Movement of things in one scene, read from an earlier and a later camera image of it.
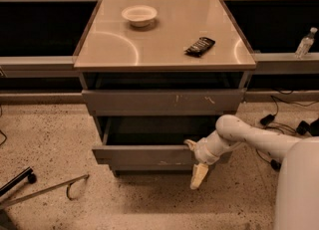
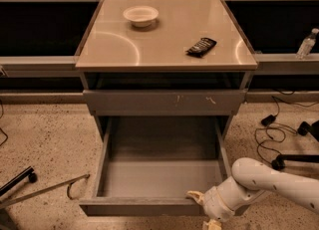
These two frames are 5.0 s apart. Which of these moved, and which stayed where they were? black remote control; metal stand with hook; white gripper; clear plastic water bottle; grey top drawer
Moved: white gripper
Stayed: grey top drawer; clear plastic water bottle; metal stand with hook; black remote control
